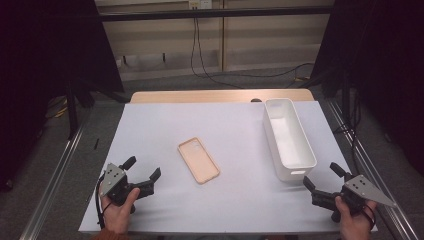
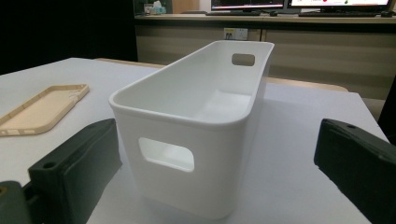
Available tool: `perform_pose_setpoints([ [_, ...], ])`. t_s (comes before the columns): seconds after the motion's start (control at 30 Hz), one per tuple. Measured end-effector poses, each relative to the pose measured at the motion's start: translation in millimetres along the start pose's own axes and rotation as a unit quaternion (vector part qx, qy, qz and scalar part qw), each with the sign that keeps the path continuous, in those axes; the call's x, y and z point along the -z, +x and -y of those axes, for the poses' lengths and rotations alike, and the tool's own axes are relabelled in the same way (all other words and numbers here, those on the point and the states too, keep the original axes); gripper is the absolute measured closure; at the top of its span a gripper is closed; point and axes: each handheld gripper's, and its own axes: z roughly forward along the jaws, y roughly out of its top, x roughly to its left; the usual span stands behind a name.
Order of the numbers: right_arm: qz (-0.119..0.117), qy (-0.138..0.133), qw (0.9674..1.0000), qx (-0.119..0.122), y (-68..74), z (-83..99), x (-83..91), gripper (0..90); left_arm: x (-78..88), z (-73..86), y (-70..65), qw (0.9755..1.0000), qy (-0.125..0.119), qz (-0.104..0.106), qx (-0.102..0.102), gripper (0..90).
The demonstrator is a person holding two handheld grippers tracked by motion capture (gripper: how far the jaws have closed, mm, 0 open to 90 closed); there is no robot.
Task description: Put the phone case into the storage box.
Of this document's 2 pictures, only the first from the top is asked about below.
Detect white plastic storage box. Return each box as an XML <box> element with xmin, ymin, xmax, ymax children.
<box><xmin>263</xmin><ymin>97</ymin><xmax>318</xmax><ymax>183</ymax></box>

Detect white wall socket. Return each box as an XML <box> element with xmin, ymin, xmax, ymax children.
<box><xmin>188</xmin><ymin>0</ymin><xmax>213</xmax><ymax>10</ymax></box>

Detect person's right hand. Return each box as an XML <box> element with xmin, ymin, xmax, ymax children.
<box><xmin>334</xmin><ymin>195</ymin><xmax>378</xmax><ymax>240</ymax></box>

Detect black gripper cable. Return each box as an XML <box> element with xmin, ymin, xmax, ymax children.
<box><xmin>94</xmin><ymin>174</ymin><xmax>110</xmax><ymax>230</ymax></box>

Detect peach phone case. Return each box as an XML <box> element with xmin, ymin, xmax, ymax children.
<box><xmin>177</xmin><ymin>136</ymin><xmax>221</xmax><ymax>185</ymax></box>

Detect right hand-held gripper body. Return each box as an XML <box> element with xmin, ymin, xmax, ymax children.
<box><xmin>311</xmin><ymin>173</ymin><xmax>398</xmax><ymax>224</ymax></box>

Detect beige desk with dark edge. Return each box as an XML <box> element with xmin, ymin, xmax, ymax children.
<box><xmin>94</xmin><ymin>0</ymin><xmax>335</xmax><ymax>23</ymax></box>

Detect white table sheet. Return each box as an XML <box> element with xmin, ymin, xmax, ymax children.
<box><xmin>78</xmin><ymin>100</ymin><xmax>379</xmax><ymax>234</ymax></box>

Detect black wrist strap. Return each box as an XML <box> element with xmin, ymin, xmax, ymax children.
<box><xmin>361</xmin><ymin>203</ymin><xmax>377</xmax><ymax>232</ymax></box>

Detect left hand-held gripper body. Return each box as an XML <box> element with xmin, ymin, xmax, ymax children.
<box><xmin>99</xmin><ymin>162</ymin><xmax>156</xmax><ymax>214</ymax></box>

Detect black wall cable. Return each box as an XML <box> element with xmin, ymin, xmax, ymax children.
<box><xmin>196</xmin><ymin>18</ymin><xmax>315</xmax><ymax>80</ymax></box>
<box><xmin>190</xmin><ymin>18</ymin><xmax>246</xmax><ymax>90</ymax></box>

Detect aluminium rail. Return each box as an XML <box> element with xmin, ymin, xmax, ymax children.
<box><xmin>324</xmin><ymin>99</ymin><xmax>422</xmax><ymax>240</ymax></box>
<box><xmin>19</xmin><ymin>109</ymin><xmax>92</xmax><ymax>240</ymax></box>

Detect dark curtain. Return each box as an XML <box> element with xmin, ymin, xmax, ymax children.
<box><xmin>0</xmin><ymin>0</ymin><xmax>125</xmax><ymax>193</ymax></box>
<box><xmin>309</xmin><ymin>0</ymin><xmax>424</xmax><ymax>176</ymax></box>

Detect person's left hand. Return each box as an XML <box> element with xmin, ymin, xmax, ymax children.
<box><xmin>99</xmin><ymin>187</ymin><xmax>142</xmax><ymax>236</ymax></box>

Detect black metal stand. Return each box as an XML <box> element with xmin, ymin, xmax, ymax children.
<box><xmin>64</xmin><ymin>78</ymin><xmax>98</xmax><ymax>141</ymax></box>

